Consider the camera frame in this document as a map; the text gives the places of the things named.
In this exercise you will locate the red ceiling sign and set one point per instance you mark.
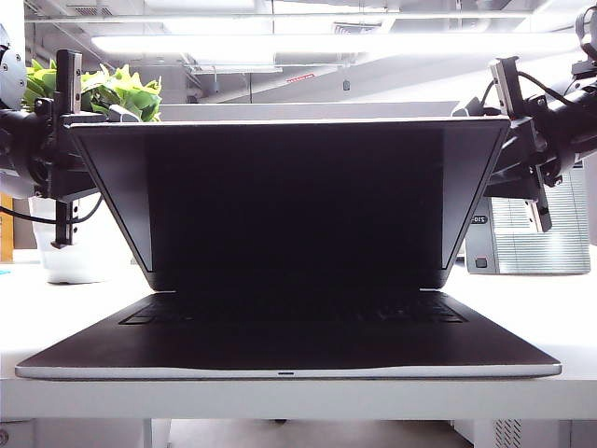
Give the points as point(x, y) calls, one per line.
point(299, 79)

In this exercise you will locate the silver Dell laptop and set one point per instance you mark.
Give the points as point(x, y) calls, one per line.
point(298, 210)

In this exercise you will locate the long white ceiling light strip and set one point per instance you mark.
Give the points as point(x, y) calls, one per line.
point(326, 43)

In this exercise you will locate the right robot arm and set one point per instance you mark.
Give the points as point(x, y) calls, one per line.
point(573, 126)

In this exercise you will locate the grey desktop device with slats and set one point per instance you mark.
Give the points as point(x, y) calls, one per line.
point(559, 233)

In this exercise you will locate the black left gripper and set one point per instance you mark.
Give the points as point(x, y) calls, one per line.
point(67, 84)

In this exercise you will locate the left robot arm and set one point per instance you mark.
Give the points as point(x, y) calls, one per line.
point(14, 135)

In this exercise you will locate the brown wooden panel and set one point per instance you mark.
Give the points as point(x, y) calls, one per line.
point(6, 228)

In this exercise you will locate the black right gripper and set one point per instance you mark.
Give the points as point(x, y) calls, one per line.
point(506, 84)

